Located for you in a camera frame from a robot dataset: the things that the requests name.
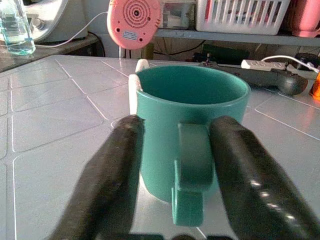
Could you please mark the clear plastic box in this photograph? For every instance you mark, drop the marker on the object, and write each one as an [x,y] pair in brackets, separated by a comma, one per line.
[177,15]

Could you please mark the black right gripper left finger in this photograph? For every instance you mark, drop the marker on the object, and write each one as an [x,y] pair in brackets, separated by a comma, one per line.
[107,180]

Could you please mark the clear bottle with teal print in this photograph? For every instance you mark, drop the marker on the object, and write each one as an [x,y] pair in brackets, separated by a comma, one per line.
[16,32]

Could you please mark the white power strip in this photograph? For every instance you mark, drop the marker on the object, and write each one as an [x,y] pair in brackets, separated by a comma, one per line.
[265,65]

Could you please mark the grey shelf board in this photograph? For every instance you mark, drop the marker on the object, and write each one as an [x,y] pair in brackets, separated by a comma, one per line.
[225,37]

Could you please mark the white kitchen machine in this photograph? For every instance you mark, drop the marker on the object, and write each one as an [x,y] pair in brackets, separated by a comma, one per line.
[57,22]

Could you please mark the orange object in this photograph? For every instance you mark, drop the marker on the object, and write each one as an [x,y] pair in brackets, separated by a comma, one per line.
[315,86]

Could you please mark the pink round appliance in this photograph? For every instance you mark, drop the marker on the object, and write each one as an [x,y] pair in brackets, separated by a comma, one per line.
[135,22]

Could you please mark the pink container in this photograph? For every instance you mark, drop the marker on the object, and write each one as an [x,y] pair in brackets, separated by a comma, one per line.
[306,17]

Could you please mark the white slatted plastic basket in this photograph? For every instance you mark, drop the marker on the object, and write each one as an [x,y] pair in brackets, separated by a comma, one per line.
[240,17]

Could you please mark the teal mug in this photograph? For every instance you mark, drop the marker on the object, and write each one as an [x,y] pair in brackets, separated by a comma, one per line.
[162,150]

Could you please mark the grey and black tool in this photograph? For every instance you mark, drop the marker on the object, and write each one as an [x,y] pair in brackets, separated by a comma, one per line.
[290,82]

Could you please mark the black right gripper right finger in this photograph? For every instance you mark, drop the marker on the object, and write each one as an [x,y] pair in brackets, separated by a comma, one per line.
[250,180]

